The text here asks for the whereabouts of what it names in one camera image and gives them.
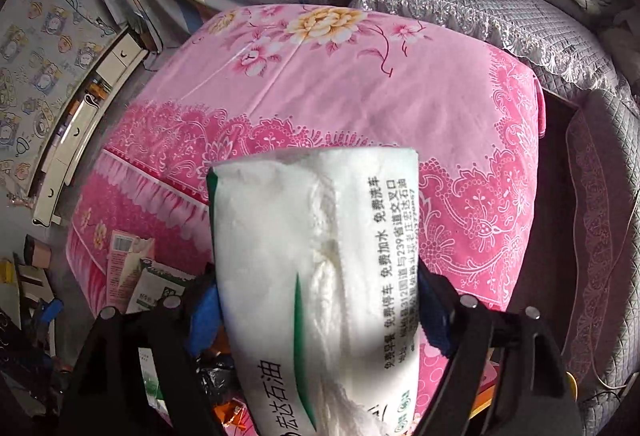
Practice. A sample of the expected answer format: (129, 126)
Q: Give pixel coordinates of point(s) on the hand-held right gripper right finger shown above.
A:
(434, 316)

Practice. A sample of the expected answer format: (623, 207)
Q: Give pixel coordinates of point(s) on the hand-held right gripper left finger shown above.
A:
(204, 316)

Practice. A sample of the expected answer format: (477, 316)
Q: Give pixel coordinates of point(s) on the white green carton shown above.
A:
(150, 381)
(160, 286)

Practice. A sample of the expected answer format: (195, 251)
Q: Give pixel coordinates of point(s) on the pink green carton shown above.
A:
(122, 261)

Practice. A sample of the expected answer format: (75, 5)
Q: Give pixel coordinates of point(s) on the white tissue pack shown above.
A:
(280, 266)

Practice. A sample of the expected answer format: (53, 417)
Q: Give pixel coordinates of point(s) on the grey quilted sofa cover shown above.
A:
(500, 1)

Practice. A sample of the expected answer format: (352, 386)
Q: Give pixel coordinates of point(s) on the orange wrapper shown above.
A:
(232, 416)

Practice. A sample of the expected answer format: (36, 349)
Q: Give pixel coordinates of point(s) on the white low cabinet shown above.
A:
(60, 166)

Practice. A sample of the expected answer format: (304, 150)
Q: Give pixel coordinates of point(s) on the beige cardboard box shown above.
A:
(37, 252)

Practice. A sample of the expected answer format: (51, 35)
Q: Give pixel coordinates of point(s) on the black plastic bag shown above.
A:
(217, 378)

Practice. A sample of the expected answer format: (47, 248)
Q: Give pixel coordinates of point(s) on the pink floral blanket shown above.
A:
(350, 116)

